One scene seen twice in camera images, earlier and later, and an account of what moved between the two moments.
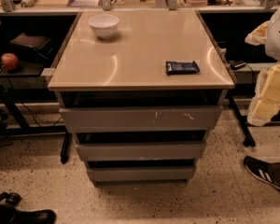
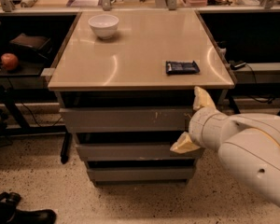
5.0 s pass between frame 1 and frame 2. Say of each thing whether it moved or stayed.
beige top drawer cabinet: stayed
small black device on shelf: stayed
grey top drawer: stayed
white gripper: moved
